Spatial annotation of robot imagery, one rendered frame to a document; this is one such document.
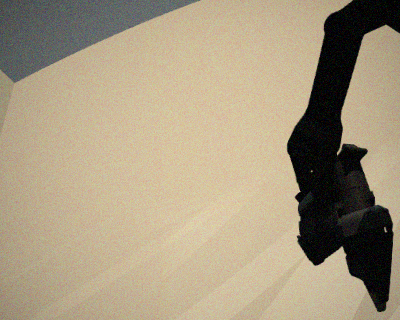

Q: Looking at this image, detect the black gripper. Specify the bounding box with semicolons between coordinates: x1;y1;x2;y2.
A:
332;187;394;312

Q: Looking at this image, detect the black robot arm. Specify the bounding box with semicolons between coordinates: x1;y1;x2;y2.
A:
287;0;400;266

